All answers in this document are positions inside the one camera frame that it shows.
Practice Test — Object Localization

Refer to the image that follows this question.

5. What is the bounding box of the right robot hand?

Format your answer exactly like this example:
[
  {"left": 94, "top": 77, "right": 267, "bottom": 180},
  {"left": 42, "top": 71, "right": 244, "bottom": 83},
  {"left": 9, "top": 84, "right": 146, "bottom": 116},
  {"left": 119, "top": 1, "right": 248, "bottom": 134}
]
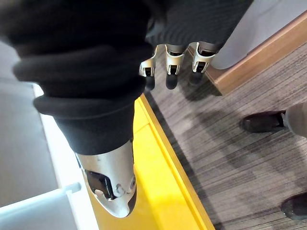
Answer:
[{"left": 0, "top": 0, "right": 254, "bottom": 219}]

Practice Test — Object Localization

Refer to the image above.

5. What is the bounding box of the white shelf upright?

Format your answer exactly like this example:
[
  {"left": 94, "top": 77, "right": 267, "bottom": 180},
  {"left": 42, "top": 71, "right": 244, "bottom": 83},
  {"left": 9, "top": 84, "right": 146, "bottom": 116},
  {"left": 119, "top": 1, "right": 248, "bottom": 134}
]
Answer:
[{"left": 32, "top": 82, "right": 99, "bottom": 230}]

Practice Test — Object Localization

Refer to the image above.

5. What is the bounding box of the yellow metal shelf board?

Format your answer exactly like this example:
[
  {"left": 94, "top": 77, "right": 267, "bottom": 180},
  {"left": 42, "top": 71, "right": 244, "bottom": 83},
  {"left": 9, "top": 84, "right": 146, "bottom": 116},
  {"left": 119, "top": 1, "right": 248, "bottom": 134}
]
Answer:
[{"left": 86, "top": 93, "right": 216, "bottom": 230}]

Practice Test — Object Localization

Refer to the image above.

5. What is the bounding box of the wooden plinth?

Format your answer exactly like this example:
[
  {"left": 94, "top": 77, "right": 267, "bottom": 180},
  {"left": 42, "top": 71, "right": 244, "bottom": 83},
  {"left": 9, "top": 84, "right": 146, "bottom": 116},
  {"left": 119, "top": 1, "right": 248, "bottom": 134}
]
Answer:
[{"left": 187, "top": 11, "right": 307, "bottom": 96}]

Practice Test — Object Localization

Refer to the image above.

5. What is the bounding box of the dark robot foot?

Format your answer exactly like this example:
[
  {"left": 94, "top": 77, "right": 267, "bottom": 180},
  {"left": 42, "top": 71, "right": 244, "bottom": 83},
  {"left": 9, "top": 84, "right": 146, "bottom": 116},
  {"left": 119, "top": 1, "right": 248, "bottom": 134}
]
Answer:
[
  {"left": 280, "top": 192, "right": 307, "bottom": 221},
  {"left": 239, "top": 110, "right": 287, "bottom": 134}
]

